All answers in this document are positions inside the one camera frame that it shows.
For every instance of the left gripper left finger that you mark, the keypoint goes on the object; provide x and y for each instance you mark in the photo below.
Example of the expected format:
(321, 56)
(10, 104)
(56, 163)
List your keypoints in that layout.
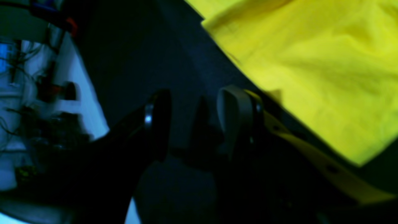
(93, 183)

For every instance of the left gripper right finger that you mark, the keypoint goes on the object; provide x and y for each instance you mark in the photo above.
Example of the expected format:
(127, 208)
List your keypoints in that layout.
(279, 178)

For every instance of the yellow t-shirt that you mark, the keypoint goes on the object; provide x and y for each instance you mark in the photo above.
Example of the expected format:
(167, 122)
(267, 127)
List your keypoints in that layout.
(331, 63)

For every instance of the black table cloth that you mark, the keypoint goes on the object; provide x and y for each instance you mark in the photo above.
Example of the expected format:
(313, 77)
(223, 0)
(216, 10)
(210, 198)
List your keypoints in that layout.
(132, 48)

